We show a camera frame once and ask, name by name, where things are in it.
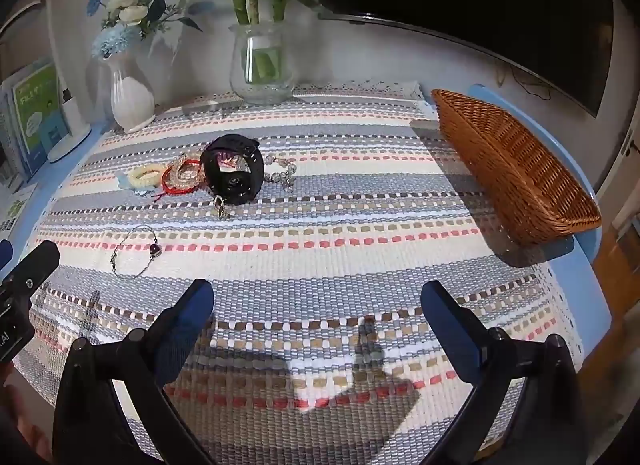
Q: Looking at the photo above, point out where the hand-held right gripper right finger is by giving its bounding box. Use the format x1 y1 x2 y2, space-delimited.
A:
420 281 588 465

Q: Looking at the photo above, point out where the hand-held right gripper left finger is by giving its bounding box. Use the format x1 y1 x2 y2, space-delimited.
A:
52 279 216 465

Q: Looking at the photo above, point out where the red string bracelet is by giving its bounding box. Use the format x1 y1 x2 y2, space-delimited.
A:
152 158 203 201

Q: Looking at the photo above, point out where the brown wicker basket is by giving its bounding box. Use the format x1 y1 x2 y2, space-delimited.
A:
431 89 602 247

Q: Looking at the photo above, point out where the printed paper sheet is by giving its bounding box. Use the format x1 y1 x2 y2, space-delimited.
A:
0 182 39 235

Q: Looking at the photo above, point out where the light blue hair accessory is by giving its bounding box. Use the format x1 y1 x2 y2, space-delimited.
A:
116 172 154 197

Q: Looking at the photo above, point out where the cream scrunchie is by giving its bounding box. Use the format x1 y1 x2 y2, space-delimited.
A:
127 164 165 187

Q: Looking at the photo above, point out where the black wristwatch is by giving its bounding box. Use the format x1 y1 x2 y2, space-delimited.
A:
200 134 265 205

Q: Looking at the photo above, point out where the green booklet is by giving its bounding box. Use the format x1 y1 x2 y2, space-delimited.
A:
9 64 72 168

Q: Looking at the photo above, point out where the striped woven table mat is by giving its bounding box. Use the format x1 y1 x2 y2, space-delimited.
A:
12 79 586 465

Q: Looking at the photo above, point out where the white ribbed vase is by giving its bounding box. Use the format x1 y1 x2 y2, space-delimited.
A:
107 52 157 133

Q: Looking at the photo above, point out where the round glass vase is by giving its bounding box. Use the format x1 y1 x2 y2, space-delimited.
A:
229 21 297 106

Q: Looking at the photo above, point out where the silver chain bracelet heart pendant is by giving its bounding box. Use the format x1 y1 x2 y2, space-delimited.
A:
110 225 164 277

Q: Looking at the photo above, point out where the clear crystal bead bracelet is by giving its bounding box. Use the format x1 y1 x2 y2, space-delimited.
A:
167 155 207 192

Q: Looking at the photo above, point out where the grey bead bracelet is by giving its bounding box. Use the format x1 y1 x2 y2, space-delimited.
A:
260 155 299 191

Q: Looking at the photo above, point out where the thin black wall cable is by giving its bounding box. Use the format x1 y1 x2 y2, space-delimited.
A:
494 64 552 102

